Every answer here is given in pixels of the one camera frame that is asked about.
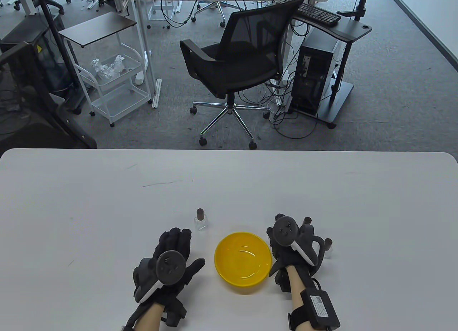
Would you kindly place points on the person's right hand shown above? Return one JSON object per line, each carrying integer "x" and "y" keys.
{"x": 282, "y": 256}

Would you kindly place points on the person's left hand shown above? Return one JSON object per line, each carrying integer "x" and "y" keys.
{"x": 175, "y": 243}

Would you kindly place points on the clear glass perfume bottle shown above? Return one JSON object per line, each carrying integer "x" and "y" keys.
{"x": 328, "y": 253}
{"x": 201, "y": 223}

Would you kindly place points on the person's right forearm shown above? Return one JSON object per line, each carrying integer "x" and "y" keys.
{"x": 297, "y": 288}

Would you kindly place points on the person's left forearm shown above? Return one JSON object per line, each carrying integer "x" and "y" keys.
{"x": 150, "y": 318}

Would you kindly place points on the black forearm box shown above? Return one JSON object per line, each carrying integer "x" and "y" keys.
{"x": 320, "y": 307}

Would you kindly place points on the black and white controller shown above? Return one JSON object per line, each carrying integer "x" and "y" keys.
{"x": 286, "y": 231}
{"x": 170, "y": 266}

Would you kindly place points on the yellow bowl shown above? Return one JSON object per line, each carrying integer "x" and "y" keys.
{"x": 243, "y": 259}

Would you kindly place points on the white rolling cart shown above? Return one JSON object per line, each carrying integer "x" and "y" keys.
{"x": 120, "y": 104}

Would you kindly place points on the aluminium profile bar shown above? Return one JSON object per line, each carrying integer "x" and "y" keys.
{"x": 156, "y": 93}

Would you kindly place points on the crumpled clear plastic wrap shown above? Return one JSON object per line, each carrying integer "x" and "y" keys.
{"x": 107, "y": 68}

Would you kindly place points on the black computer tower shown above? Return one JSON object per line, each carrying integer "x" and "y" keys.
{"x": 315, "y": 70}

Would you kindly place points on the black mesh office chair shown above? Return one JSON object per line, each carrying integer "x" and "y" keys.
{"x": 243, "y": 63}

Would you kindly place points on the dark brown side table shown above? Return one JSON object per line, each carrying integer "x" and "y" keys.
{"x": 96, "y": 29}

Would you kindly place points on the black computer cart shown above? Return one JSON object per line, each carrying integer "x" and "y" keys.
{"x": 352, "y": 32}

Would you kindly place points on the office chair with white base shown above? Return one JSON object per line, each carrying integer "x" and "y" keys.
{"x": 211, "y": 7}

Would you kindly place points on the black keyboard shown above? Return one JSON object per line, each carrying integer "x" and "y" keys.
{"x": 318, "y": 14}

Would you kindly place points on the black stand pole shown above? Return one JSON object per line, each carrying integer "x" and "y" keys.
{"x": 53, "y": 27}

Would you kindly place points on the black swivel chair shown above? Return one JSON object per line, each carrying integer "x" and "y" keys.
{"x": 50, "y": 4}

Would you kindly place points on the white desk leg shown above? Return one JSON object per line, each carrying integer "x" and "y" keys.
{"x": 27, "y": 2}

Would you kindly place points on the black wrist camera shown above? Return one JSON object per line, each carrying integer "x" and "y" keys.
{"x": 175, "y": 309}
{"x": 281, "y": 282}

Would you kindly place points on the black machine enclosure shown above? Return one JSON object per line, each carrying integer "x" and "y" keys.
{"x": 21, "y": 77}

